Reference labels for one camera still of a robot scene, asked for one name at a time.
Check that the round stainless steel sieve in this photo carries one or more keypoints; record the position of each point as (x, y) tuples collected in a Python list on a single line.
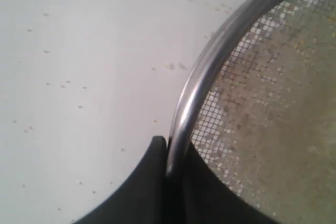
[(201, 116)]

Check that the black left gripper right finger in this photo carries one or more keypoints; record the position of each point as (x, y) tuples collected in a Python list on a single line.
[(198, 196)]

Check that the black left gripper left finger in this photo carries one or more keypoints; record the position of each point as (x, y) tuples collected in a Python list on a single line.
[(140, 198)]

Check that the pale yellow grain pile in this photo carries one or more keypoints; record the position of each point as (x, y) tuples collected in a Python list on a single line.
[(283, 126)]

